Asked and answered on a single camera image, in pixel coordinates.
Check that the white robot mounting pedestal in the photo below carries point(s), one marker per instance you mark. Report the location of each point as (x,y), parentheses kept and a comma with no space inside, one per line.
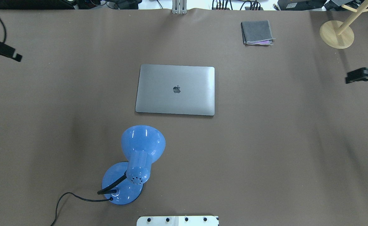
(192,220)

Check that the wooden mug tree stand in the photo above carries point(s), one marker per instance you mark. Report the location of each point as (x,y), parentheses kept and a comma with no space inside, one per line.
(338,34)

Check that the grey laptop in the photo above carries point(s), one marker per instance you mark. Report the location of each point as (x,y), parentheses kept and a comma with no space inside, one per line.
(173,89)

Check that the aluminium frame post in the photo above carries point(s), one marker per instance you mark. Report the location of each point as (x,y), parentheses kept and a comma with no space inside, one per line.
(179,7)

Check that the blue desk lamp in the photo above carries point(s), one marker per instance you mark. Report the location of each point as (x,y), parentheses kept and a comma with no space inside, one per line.
(142,145)

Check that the folded grey purple cloth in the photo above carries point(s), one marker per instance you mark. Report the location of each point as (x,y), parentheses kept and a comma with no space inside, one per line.
(257,33)

